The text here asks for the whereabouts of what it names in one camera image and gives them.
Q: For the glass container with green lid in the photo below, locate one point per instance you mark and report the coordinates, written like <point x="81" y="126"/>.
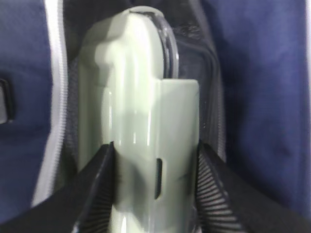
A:
<point x="131" y="97"/>

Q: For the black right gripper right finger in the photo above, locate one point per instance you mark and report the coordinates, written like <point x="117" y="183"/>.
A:
<point x="227" y="204"/>

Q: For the navy blue lunch bag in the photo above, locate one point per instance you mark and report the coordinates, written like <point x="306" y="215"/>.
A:
<point x="256" y="113"/>

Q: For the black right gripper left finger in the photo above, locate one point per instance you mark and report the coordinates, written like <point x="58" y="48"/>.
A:
<point x="82" y="206"/>

